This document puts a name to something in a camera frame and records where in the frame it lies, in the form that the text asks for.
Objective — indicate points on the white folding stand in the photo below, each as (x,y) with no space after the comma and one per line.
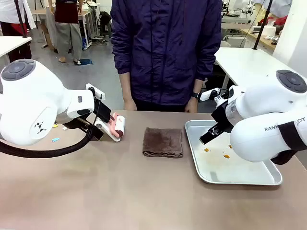
(108,133)

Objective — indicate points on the black wristwatch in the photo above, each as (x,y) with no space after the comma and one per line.
(197,95)

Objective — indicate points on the blue paper scrap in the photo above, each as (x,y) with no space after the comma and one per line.
(55,139)

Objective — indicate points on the person's left forearm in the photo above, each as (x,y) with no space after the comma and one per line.
(198,85)

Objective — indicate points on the person's left hand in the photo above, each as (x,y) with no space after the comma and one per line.
(191,106)

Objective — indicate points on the black stool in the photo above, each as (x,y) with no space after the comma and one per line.
(105,24)

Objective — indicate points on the large white table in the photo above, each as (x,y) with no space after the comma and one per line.
(247,64)

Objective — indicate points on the wooden desk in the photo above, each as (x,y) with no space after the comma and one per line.
(261,39)

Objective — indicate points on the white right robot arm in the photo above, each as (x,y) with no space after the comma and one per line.
(263,115)

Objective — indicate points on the pink and white lint roller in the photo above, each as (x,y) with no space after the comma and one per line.
(119,124)

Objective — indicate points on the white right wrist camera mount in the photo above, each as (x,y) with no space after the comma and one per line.
(208,94)

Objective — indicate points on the small white table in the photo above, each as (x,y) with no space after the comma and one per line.
(12,44)

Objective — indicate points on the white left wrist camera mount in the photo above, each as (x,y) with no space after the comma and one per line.
(94,88)

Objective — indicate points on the person in grey wide trousers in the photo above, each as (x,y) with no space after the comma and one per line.
(68,31)

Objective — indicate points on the person in white coat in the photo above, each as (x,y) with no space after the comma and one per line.
(12,21)

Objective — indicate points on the brown towel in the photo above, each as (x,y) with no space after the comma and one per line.
(163,142)

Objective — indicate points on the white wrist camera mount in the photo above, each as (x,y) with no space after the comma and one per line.
(208,94)
(94,88)

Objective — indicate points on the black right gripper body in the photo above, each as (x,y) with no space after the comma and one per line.
(223,117)

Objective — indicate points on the person's right forearm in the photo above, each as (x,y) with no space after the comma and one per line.
(125,83)

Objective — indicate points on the silver metal tray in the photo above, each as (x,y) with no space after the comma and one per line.
(223,172)

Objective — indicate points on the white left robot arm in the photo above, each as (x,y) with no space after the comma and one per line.
(28,95)

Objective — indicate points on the black stand pole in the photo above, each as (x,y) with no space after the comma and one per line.
(262,24)
(21,19)

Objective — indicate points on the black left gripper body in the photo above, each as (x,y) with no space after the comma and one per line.
(103,112)

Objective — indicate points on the blue sheet on floor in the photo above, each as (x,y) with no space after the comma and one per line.
(86,61)

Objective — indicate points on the person's right hand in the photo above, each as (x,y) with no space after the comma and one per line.
(130,105)

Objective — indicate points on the person in purple jacket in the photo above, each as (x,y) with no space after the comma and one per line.
(165,48)

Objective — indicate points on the background workbench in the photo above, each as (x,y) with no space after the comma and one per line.
(88,21)

